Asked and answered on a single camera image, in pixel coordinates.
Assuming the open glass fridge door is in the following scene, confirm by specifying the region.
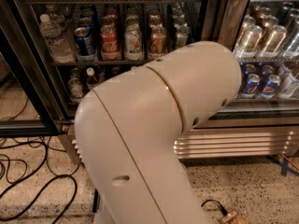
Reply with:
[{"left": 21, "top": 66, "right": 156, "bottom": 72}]
[{"left": 0, "top": 0, "right": 64, "bottom": 137}]

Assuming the black cable with plug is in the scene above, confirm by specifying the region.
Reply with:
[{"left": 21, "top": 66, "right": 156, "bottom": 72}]
[{"left": 200, "top": 199, "right": 229, "bottom": 217}]

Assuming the clear glass jar bottle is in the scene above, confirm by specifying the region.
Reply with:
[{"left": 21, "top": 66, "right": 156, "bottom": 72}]
[{"left": 68, "top": 78, "right": 86, "bottom": 104}]

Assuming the blue tape on floor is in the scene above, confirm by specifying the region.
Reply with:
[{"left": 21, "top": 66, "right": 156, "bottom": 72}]
[{"left": 266, "top": 156, "right": 299, "bottom": 177}]

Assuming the blue pepsi can right fridge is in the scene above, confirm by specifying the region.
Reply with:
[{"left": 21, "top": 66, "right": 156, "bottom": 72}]
[{"left": 240, "top": 74, "right": 261, "bottom": 98}]

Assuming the copper metal fitting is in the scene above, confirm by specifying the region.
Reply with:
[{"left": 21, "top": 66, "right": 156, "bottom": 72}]
[{"left": 218, "top": 210, "right": 250, "bottom": 224}]

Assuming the blue pepsi can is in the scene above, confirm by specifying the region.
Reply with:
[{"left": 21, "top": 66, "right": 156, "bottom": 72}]
[
  {"left": 260, "top": 75, "right": 281, "bottom": 99},
  {"left": 74, "top": 27, "right": 96, "bottom": 62}
]

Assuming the red coca cola can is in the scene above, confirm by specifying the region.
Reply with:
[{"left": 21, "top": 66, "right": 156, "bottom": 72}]
[{"left": 100, "top": 26, "right": 121, "bottom": 61}]

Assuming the large clear water bottle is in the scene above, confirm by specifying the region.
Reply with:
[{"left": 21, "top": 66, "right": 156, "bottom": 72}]
[{"left": 40, "top": 14, "right": 75, "bottom": 63}]

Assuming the stainless steel fridge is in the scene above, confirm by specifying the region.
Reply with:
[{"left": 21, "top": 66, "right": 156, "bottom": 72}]
[{"left": 1, "top": 0, "right": 299, "bottom": 161}]

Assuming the white green soda can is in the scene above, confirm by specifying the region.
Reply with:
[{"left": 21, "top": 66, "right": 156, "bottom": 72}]
[{"left": 124, "top": 25, "right": 143, "bottom": 61}]

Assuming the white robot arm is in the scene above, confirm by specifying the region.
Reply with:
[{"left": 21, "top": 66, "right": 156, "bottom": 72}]
[{"left": 75, "top": 41, "right": 241, "bottom": 224}]

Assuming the orange brown soda can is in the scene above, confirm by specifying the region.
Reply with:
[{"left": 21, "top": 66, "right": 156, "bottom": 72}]
[{"left": 149, "top": 26, "right": 167, "bottom": 60}]

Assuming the silver gold can right fridge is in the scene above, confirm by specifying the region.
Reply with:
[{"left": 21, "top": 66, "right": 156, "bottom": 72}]
[{"left": 235, "top": 25, "right": 263, "bottom": 58}]

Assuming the brown tea bottle white cap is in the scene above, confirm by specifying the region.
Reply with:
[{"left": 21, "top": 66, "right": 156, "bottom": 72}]
[{"left": 86, "top": 67, "right": 105, "bottom": 90}]

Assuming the closed glass fridge door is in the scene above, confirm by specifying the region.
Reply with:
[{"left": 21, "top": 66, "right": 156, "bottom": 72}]
[{"left": 192, "top": 0, "right": 299, "bottom": 129}]

